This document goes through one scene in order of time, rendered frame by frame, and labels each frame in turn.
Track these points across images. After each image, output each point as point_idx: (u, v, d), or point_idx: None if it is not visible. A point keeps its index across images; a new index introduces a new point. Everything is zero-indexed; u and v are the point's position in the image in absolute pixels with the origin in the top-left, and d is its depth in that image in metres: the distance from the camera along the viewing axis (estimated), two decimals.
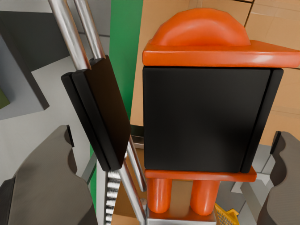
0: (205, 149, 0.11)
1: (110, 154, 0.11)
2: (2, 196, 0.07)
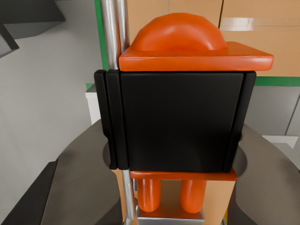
0: (186, 150, 0.11)
1: (121, 155, 0.12)
2: (45, 175, 0.08)
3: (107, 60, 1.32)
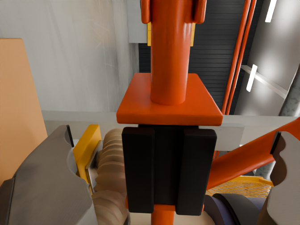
0: None
1: None
2: (2, 196, 0.07)
3: None
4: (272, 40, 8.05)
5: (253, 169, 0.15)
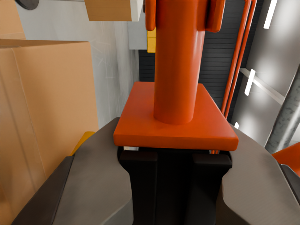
0: None
1: None
2: (62, 169, 0.08)
3: None
4: (270, 46, 8.16)
5: None
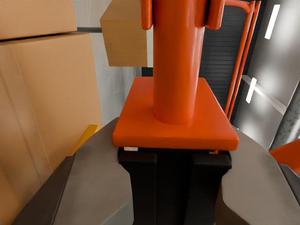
0: None
1: None
2: (62, 169, 0.08)
3: None
4: (271, 55, 8.31)
5: None
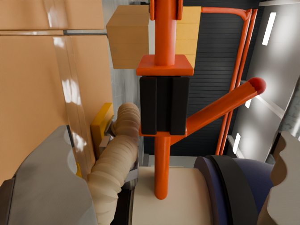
0: None
1: None
2: (2, 196, 0.07)
3: None
4: (268, 60, 8.50)
5: (221, 115, 0.24)
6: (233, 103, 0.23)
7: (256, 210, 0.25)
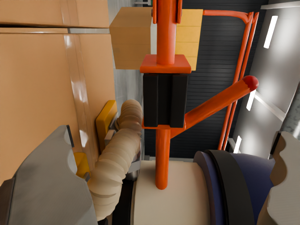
0: None
1: None
2: (2, 196, 0.07)
3: None
4: (270, 63, 8.51)
5: (217, 110, 0.26)
6: (228, 99, 0.25)
7: (249, 199, 0.27)
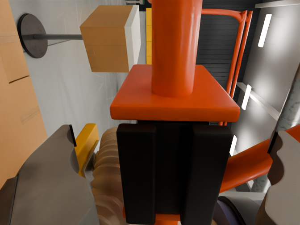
0: None
1: None
2: (5, 194, 0.07)
3: None
4: (265, 62, 8.45)
5: (268, 172, 0.14)
6: None
7: None
